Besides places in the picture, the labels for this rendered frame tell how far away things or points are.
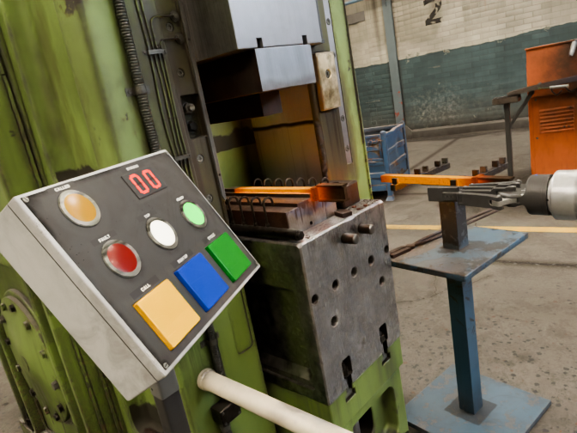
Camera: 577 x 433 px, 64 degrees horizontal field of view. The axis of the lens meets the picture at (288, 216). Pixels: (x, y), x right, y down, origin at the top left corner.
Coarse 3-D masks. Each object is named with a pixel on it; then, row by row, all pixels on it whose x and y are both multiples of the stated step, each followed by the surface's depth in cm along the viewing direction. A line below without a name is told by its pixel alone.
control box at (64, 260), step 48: (48, 192) 58; (96, 192) 65; (192, 192) 83; (0, 240) 57; (48, 240) 55; (96, 240) 60; (144, 240) 67; (192, 240) 75; (48, 288) 57; (96, 288) 56; (144, 288) 61; (240, 288) 78; (96, 336) 57; (144, 336) 57; (192, 336) 63; (144, 384) 57
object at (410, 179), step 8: (384, 176) 154; (392, 176) 151; (400, 176) 149; (408, 176) 147; (416, 176) 144; (424, 176) 142; (432, 176) 141; (440, 176) 139; (448, 176) 137; (456, 176) 135; (464, 176) 133; (472, 176) 132; (480, 176) 128; (488, 176) 127; (496, 176) 125; (504, 176) 124; (512, 176) 122; (432, 184) 140; (440, 184) 138; (448, 184) 135; (464, 184) 131
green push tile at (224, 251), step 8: (224, 232) 83; (216, 240) 79; (224, 240) 81; (232, 240) 83; (208, 248) 76; (216, 248) 78; (224, 248) 79; (232, 248) 81; (216, 256) 76; (224, 256) 78; (232, 256) 80; (240, 256) 82; (224, 264) 77; (232, 264) 78; (240, 264) 80; (248, 264) 82; (232, 272) 77; (240, 272) 79; (232, 280) 77
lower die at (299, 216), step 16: (240, 192) 138; (256, 192) 133; (272, 192) 129; (288, 192) 125; (256, 208) 124; (272, 208) 120; (288, 208) 117; (304, 208) 118; (320, 208) 123; (336, 208) 128; (272, 224) 118; (288, 224) 114; (304, 224) 118
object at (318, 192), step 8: (320, 184) 119; (328, 184) 117; (336, 184) 116; (344, 184) 114; (304, 192) 122; (312, 192) 119; (320, 192) 119; (328, 192) 118; (336, 192) 116; (344, 192) 114; (320, 200) 119; (328, 200) 118; (336, 200) 116; (344, 200) 114
